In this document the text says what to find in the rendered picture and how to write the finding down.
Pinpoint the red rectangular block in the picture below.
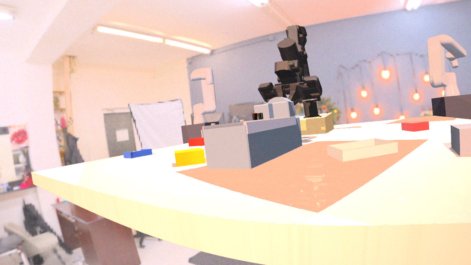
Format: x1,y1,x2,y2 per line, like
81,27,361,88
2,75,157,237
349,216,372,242
188,137,204,146
401,121,429,132

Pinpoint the blue rectangular block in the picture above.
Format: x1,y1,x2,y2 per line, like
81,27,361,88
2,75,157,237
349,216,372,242
123,149,152,159

